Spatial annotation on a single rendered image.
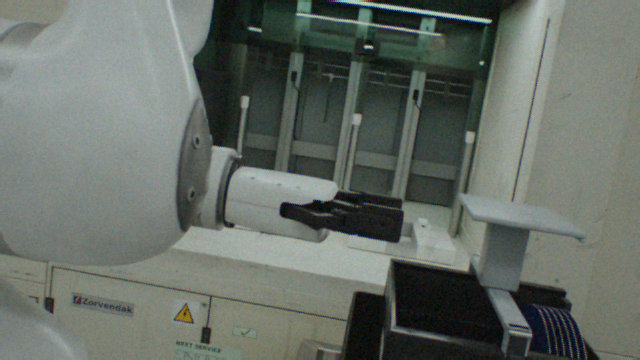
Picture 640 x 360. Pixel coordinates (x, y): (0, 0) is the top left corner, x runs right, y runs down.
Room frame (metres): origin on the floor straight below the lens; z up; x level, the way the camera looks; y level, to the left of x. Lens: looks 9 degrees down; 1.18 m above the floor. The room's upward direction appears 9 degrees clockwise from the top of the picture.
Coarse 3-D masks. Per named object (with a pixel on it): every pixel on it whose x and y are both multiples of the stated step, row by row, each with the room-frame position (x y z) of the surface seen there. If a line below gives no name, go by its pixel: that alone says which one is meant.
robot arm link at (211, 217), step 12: (216, 156) 0.60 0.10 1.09; (228, 156) 0.60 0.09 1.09; (216, 168) 0.58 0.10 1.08; (228, 168) 0.60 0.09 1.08; (216, 180) 0.58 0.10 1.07; (216, 192) 0.58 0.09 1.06; (204, 204) 0.58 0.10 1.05; (216, 204) 0.58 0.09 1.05; (204, 216) 0.58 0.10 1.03; (216, 216) 0.59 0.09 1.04; (216, 228) 0.59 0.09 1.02
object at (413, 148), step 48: (288, 96) 1.85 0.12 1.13; (336, 96) 1.90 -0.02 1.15; (384, 96) 1.89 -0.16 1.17; (432, 96) 1.88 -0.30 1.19; (288, 144) 1.85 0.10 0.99; (336, 144) 1.90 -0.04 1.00; (384, 144) 1.89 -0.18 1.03; (432, 144) 1.87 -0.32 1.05; (384, 192) 1.88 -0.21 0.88; (432, 192) 1.87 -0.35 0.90
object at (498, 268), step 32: (512, 224) 0.53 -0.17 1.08; (544, 224) 0.54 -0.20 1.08; (480, 256) 0.61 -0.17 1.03; (512, 256) 0.58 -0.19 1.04; (416, 288) 0.70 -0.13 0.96; (448, 288) 0.70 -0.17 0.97; (480, 288) 0.69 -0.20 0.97; (512, 288) 0.58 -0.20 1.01; (544, 288) 0.69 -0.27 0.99; (384, 320) 0.61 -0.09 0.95; (416, 320) 0.69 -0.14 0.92; (448, 320) 0.69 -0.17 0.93; (480, 320) 0.69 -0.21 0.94; (512, 320) 0.49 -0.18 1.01; (384, 352) 0.50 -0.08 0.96; (416, 352) 0.50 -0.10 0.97; (448, 352) 0.49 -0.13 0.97; (480, 352) 0.48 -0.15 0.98; (512, 352) 0.47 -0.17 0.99
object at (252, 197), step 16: (240, 160) 0.61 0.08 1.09; (240, 176) 0.58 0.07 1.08; (256, 176) 0.59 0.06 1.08; (272, 176) 0.59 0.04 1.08; (288, 176) 0.61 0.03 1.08; (304, 176) 0.63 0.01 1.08; (224, 192) 0.58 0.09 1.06; (240, 192) 0.57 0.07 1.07; (256, 192) 0.57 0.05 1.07; (272, 192) 0.56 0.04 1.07; (288, 192) 0.56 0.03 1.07; (304, 192) 0.56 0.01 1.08; (320, 192) 0.57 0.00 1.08; (224, 208) 0.58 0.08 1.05; (240, 208) 0.57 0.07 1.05; (256, 208) 0.56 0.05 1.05; (272, 208) 0.56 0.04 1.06; (320, 208) 0.58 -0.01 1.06; (224, 224) 0.59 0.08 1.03; (240, 224) 0.57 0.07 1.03; (256, 224) 0.57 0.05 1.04; (272, 224) 0.56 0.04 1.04; (288, 224) 0.56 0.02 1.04; (304, 224) 0.56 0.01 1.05; (304, 240) 0.56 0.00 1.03; (320, 240) 0.56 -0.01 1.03
